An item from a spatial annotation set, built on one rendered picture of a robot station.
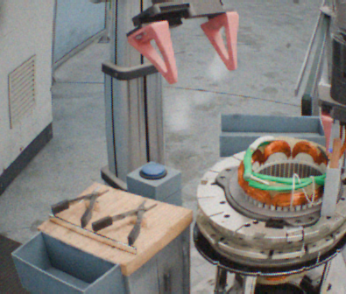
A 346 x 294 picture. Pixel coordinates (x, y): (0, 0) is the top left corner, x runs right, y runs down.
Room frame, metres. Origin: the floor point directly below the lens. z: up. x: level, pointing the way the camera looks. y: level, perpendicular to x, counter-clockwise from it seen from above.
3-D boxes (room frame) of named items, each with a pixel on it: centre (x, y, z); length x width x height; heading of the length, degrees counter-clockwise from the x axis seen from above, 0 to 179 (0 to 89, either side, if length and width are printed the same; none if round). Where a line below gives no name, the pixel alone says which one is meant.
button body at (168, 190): (1.16, 0.04, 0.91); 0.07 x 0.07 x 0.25; 50
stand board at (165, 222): (0.93, 0.10, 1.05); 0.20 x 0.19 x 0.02; 149
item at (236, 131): (1.28, -0.21, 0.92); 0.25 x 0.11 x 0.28; 86
